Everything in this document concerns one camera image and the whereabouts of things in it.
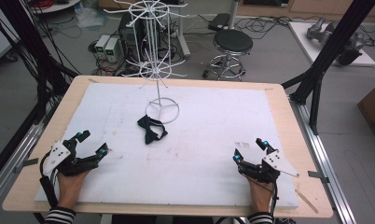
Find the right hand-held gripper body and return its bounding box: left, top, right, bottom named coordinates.
left=237, top=149, right=300, bottom=185

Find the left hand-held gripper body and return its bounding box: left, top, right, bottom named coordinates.
left=42, top=138, right=99, bottom=177

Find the black bow tie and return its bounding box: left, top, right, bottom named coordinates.
left=136, top=114, right=169, bottom=146

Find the white wire display rack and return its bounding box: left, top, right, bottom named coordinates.
left=103, top=0, right=189, bottom=125

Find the person's left hand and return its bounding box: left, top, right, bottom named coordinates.
left=56, top=169, right=90, bottom=210

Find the person's right hand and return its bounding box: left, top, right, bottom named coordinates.
left=246, top=176, right=275, bottom=215

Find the wooden table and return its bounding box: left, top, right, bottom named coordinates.
left=2, top=75, right=334, bottom=219

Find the metal table clip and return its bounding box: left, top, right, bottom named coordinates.
left=307, top=170, right=330, bottom=184
left=12, top=157, right=40, bottom=175

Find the white foam mat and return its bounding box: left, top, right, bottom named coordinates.
left=35, top=82, right=300, bottom=210

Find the thin wooden stick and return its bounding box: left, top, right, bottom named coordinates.
left=294, top=189, right=320, bottom=215

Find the grey bench power supply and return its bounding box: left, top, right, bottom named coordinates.
left=94, top=34, right=111, bottom=60
left=104, top=37, right=121, bottom=64

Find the black computer tower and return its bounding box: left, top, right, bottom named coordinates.
left=118, top=12, right=146, bottom=64

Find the black round stool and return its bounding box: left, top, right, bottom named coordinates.
left=202, top=28, right=255, bottom=82

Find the brown box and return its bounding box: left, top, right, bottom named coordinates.
left=356, top=78, right=375, bottom=145

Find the white floor board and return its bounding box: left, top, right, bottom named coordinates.
left=287, top=21, right=375, bottom=68

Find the clear plastic bag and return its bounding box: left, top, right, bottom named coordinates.
left=74, top=7, right=110, bottom=30

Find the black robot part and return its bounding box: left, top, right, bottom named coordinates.
left=335, top=32, right=367, bottom=66

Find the grey robot part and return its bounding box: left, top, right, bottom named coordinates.
left=306, top=16, right=337, bottom=48

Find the grey metal table leg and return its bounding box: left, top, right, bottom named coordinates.
left=175, top=0, right=192, bottom=61

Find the flat black box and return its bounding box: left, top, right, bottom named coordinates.
left=207, top=12, right=232, bottom=32

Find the round white table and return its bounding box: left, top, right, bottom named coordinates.
left=29, top=0, right=81, bottom=15

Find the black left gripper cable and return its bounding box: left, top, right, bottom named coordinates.
left=38, top=150, right=60, bottom=209

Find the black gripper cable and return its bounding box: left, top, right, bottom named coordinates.
left=38, top=150, right=60, bottom=209
left=270, top=181, right=281, bottom=218

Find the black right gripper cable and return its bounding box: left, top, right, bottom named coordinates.
left=270, top=181, right=281, bottom=218

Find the aluminium rail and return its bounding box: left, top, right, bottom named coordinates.
left=0, top=119, right=49, bottom=204
left=288, top=94, right=358, bottom=224

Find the black metal frame stand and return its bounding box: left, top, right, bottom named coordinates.
left=281, top=0, right=375, bottom=135
left=0, top=0, right=81, bottom=125

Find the bundle of floor cables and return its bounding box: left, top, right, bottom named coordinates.
left=233, top=14, right=303, bottom=41

